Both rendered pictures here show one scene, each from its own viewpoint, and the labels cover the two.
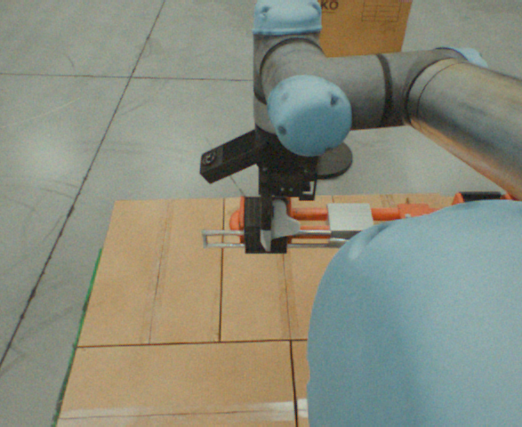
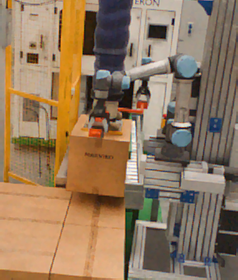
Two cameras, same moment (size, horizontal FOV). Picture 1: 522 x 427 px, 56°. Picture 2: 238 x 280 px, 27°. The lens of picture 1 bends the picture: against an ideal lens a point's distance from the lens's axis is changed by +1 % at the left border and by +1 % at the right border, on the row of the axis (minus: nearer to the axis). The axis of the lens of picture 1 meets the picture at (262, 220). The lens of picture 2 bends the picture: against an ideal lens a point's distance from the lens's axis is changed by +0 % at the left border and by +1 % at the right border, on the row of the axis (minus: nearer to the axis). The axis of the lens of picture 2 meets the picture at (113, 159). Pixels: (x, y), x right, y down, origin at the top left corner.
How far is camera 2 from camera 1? 2.84 m
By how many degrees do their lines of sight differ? 75
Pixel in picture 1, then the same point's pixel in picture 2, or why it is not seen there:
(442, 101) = (135, 72)
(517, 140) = (153, 68)
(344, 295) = (183, 63)
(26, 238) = not seen: outside the picture
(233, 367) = (73, 235)
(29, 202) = not seen: outside the picture
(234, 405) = (89, 237)
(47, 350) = not seen: outside the picture
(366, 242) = (181, 60)
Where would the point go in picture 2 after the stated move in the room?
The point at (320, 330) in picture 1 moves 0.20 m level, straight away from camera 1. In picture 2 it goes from (182, 68) to (147, 64)
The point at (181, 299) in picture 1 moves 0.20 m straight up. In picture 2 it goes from (31, 244) to (32, 214)
